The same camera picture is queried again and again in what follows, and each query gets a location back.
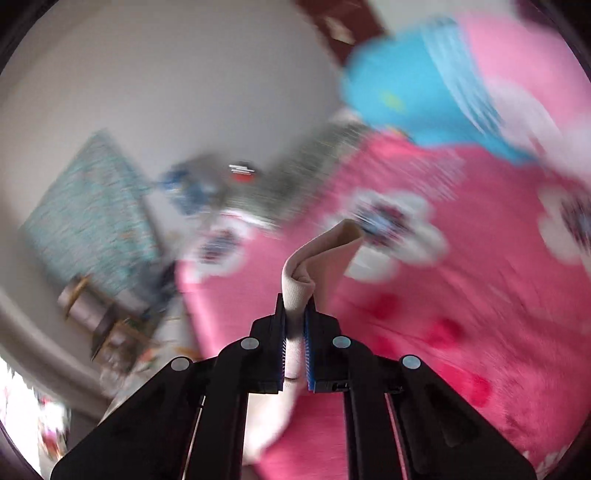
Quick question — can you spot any beige zip-up jacket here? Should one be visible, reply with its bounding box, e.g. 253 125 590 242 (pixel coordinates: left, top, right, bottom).
242 220 363 465

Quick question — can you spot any grey lace cloth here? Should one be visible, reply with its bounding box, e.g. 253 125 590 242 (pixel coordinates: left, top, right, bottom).
225 121 370 230

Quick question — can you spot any wooden chair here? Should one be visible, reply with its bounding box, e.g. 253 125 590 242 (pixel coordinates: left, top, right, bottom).
57 275 151 373

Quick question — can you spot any pink floral fleece blanket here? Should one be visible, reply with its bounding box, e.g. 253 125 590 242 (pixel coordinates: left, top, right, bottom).
176 14 590 479

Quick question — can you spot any blue pillow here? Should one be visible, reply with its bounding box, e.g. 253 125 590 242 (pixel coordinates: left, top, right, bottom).
342 17 534 165

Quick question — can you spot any dark red wooden door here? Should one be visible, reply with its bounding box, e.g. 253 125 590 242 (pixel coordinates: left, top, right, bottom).
294 0 386 67

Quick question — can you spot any teal floral wall cloth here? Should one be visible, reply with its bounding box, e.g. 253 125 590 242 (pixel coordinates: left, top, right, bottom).
21 132 161 296

